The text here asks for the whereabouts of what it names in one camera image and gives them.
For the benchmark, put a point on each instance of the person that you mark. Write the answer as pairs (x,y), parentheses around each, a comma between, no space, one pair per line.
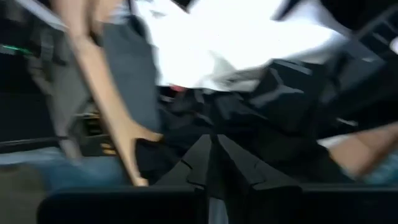
(130,62)

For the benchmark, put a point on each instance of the white cloth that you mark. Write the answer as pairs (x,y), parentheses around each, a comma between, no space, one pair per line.
(233,40)

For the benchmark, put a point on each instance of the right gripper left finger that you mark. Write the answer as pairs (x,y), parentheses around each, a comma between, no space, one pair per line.
(196,165)

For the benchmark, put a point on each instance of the dark grey garment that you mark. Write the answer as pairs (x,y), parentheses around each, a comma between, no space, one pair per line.
(186,124)

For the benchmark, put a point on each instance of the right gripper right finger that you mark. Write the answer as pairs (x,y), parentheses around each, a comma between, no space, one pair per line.
(245,168)

